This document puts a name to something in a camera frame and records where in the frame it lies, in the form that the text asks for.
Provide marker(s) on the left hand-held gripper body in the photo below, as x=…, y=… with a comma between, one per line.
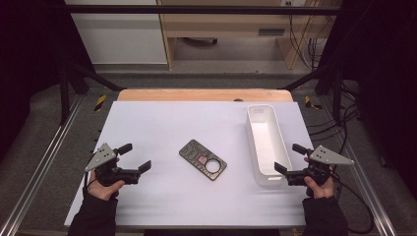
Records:
x=105, y=155

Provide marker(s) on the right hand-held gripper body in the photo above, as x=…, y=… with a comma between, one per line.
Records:
x=327, y=158

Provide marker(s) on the white plastic bin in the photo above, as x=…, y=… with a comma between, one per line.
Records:
x=267, y=141

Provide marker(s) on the dark patterned phone case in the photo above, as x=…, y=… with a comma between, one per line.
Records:
x=195, y=154

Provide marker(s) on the person's right hand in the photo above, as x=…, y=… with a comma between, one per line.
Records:
x=321, y=191

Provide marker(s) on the person's left hand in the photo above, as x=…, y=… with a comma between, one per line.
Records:
x=103, y=191

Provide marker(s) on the white table mat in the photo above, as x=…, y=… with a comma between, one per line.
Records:
x=164, y=131

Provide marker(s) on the yellow black hazard tape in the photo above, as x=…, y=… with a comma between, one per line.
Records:
x=100, y=103
x=309, y=102

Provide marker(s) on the dark table grommet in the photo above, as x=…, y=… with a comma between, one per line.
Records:
x=238, y=99

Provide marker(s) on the wooden table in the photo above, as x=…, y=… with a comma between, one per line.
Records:
x=196, y=95

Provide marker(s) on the black curtain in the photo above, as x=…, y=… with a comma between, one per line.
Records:
x=387, y=82
x=29, y=65

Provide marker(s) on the white cabinet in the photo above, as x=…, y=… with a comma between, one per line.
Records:
x=121, y=39

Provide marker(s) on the light wooden desk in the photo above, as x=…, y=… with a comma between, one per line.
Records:
x=229, y=24

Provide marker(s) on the white power strip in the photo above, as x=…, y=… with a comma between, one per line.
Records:
x=291, y=2

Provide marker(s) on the aluminium floor rail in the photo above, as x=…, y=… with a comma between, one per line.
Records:
x=42, y=164
x=367, y=183

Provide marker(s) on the black frame brace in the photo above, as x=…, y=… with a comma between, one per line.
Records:
x=64, y=98
x=336, y=98

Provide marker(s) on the black frame crossbar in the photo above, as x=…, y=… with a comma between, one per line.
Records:
x=196, y=9

